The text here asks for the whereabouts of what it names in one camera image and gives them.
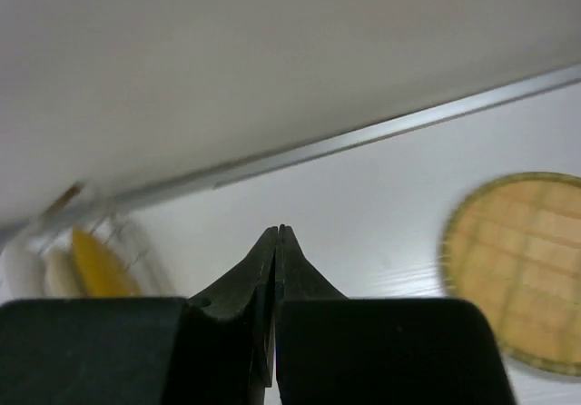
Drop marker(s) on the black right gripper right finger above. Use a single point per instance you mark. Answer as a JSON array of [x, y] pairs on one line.
[[331, 349]]

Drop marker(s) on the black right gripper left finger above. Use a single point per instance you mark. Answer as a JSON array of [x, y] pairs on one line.
[[215, 347]]

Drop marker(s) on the yellow patterned plate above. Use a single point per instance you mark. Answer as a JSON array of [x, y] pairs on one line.
[[100, 269]]

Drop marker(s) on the woven bamboo round plate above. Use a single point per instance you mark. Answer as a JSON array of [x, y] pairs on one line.
[[512, 248]]

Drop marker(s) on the white plate red pattern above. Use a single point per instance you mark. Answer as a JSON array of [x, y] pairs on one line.
[[22, 273]]

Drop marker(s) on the silver wire dish rack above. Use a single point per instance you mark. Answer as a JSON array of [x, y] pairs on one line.
[[83, 206]]

